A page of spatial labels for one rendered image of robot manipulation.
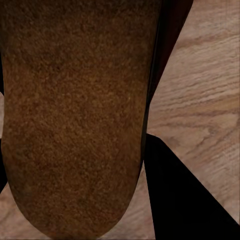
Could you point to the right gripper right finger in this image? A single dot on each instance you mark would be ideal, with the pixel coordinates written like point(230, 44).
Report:
point(182, 208)

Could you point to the sandal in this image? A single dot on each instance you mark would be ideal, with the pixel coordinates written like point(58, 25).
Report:
point(78, 77)

